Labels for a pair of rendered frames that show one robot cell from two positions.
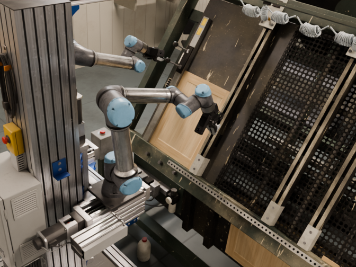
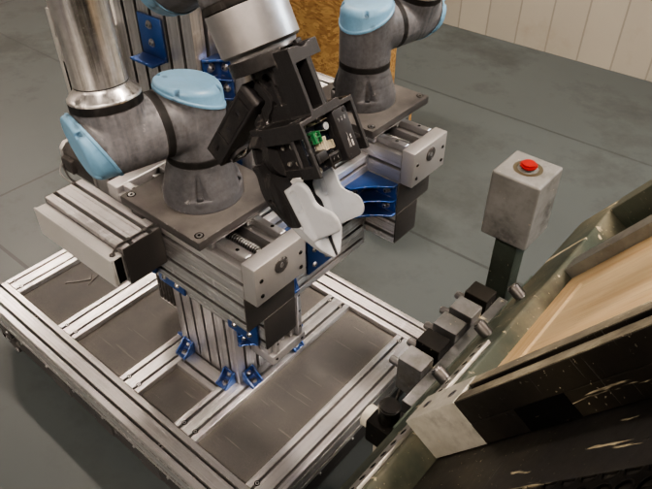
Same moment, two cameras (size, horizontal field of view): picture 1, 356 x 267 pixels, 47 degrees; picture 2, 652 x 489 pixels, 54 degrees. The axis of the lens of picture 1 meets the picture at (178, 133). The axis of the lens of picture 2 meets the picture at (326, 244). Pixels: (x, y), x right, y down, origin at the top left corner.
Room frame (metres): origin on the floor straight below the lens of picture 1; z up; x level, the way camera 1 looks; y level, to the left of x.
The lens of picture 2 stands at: (1.88, -0.70, 1.74)
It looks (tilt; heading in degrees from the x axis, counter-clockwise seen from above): 40 degrees down; 88
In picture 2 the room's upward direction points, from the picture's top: straight up
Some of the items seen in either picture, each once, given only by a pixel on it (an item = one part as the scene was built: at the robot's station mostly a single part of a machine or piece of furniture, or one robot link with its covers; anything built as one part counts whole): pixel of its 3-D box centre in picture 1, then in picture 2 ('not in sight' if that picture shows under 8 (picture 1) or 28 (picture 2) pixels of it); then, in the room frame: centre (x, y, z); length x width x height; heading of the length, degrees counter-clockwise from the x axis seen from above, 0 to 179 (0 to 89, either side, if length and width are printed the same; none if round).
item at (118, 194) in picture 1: (115, 181); (200, 169); (1.68, 0.31, 1.09); 0.15 x 0.15 x 0.10
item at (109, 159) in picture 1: (116, 165); (188, 113); (1.68, 0.30, 1.20); 0.13 x 0.12 x 0.14; 35
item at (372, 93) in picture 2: not in sight; (364, 78); (2.01, 0.68, 1.09); 0.15 x 0.15 x 0.10
